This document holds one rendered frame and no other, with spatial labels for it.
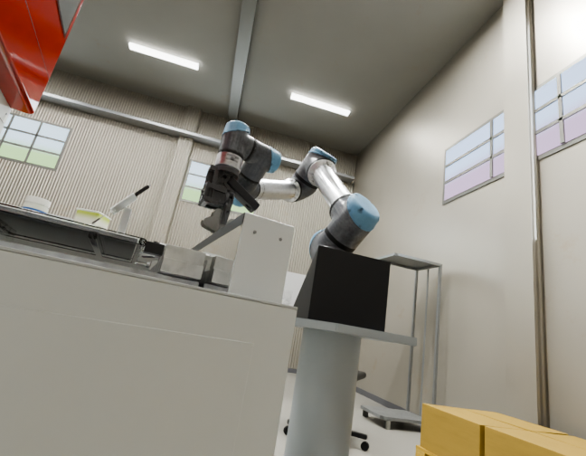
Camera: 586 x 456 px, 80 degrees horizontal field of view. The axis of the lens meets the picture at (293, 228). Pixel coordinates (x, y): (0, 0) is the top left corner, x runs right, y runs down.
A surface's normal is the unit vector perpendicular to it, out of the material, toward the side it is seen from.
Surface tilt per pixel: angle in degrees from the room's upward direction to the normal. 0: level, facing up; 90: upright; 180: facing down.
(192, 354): 90
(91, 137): 90
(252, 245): 90
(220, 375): 90
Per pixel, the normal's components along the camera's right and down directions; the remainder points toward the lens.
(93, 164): 0.25, -0.24
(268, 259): 0.45, -0.18
